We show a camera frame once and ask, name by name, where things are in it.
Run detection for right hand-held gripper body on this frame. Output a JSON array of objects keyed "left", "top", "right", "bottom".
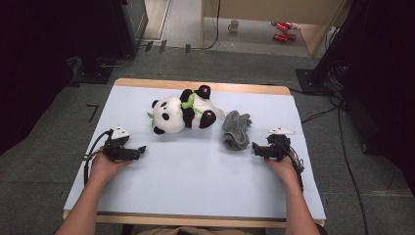
[{"left": 264, "top": 126, "right": 297, "bottom": 162}]

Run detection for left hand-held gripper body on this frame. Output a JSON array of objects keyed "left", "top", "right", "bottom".
[{"left": 102, "top": 126, "right": 131, "bottom": 164}]

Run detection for grey fluffy towel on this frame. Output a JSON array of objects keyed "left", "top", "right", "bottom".
[{"left": 221, "top": 110, "right": 253, "bottom": 152}]

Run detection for panda plush toy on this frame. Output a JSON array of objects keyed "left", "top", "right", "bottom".
[{"left": 146, "top": 84, "right": 226, "bottom": 135}]

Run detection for person's left hand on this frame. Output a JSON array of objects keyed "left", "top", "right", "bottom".
[{"left": 89, "top": 152, "right": 131, "bottom": 187}]

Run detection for person's right hand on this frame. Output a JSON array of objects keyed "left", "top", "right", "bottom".
[{"left": 265, "top": 156, "right": 300, "bottom": 184}]

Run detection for black angled tape mark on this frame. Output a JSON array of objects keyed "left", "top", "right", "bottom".
[{"left": 85, "top": 104, "right": 100, "bottom": 123}]

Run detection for pale blue table sheet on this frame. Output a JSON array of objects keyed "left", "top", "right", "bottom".
[{"left": 63, "top": 85, "right": 327, "bottom": 220}]

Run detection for wooden table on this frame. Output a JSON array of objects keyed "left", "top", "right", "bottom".
[{"left": 62, "top": 77, "right": 326, "bottom": 229}]

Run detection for person's beige trousers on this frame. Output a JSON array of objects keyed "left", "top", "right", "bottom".
[{"left": 130, "top": 224, "right": 265, "bottom": 235}]

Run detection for black curtain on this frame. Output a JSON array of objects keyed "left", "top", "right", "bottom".
[
  {"left": 0, "top": 0, "right": 114, "bottom": 156},
  {"left": 312, "top": 0, "right": 415, "bottom": 197}
]

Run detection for dark cabinet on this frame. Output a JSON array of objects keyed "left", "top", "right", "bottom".
[{"left": 109, "top": 0, "right": 150, "bottom": 58}]

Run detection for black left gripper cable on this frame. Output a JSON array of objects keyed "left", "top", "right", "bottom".
[{"left": 82, "top": 129, "right": 114, "bottom": 187}]

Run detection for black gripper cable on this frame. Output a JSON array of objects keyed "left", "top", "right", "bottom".
[
  {"left": 283, "top": 143, "right": 305, "bottom": 194},
  {"left": 82, "top": 129, "right": 114, "bottom": 187}
]

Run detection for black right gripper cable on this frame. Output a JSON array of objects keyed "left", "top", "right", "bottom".
[{"left": 283, "top": 143, "right": 305, "bottom": 194}]

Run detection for black stand base with cables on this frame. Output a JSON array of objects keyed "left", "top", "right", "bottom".
[{"left": 295, "top": 60, "right": 348, "bottom": 96}]

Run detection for long black floor cable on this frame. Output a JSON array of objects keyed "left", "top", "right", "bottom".
[{"left": 301, "top": 97, "right": 370, "bottom": 235}]

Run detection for black hanging cable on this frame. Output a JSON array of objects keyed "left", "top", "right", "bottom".
[{"left": 202, "top": 0, "right": 221, "bottom": 51}]

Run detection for beige wooden desk frame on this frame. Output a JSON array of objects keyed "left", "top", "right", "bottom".
[{"left": 199, "top": 0, "right": 348, "bottom": 57}]

